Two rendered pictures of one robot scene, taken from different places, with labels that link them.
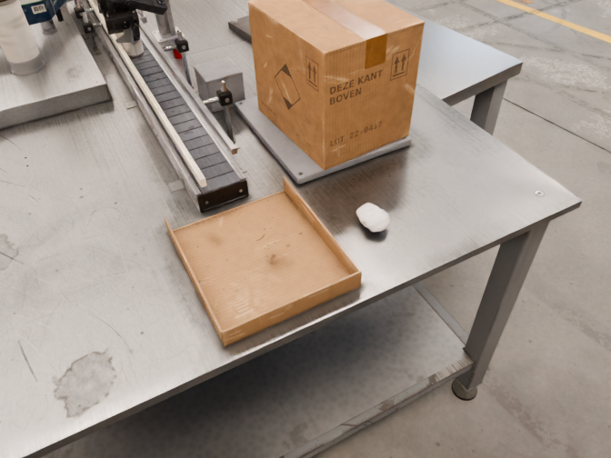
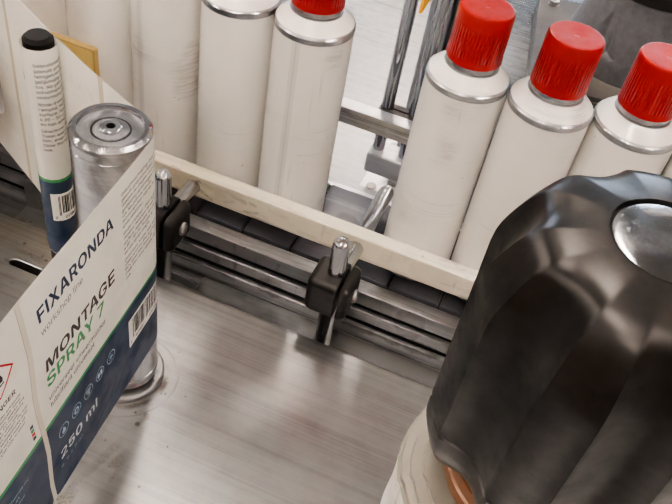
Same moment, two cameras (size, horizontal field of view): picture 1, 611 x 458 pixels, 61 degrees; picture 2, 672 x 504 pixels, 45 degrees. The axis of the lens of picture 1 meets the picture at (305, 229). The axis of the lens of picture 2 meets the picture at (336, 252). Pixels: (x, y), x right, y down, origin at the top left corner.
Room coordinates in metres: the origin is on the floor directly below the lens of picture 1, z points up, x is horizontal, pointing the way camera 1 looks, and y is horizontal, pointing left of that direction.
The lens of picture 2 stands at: (1.32, 0.92, 1.30)
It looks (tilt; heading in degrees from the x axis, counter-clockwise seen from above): 45 degrees down; 310
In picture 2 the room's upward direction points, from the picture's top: 11 degrees clockwise
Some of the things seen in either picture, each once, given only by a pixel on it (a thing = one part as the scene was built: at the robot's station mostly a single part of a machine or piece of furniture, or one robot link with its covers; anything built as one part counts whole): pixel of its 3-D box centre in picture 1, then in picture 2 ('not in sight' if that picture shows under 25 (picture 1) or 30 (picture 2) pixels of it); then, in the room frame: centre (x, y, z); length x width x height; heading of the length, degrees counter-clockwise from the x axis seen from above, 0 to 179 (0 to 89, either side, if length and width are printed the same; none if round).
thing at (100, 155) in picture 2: (38, 0); (119, 267); (1.59, 0.77, 0.97); 0.05 x 0.05 x 0.19
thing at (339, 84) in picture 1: (331, 70); not in sight; (1.08, -0.07, 0.99); 0.30 x 0.24 x 0.27; 31
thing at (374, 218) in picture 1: (373, 216); not in sight; (0.74, -0.13, 0.85); 0.08 x 0.07 x 0.04; 168
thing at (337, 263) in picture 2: (89, 32); (331, 303); (1.55, 0.63, 0.89); 0.03 x 0.03 x 0.12; 27
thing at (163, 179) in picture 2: (86, 15); (176, 223); (1.67, 0.67, 0.89); 0.06 x 0.03 x 0.12; 117
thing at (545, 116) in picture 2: not in sight; (522, 175); (1.51, 0.52, 0.98); 0.05 x 0.05 x 0.20
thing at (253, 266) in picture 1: (258, 251); not in sight; (0.66, 0.09, 0.85); 0.30 x 0.26 x 0.04; 27
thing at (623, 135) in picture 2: not in sight; (601, 194); (1.47, 0.49, 0.98); 0.05 x 0.05 x 0.20
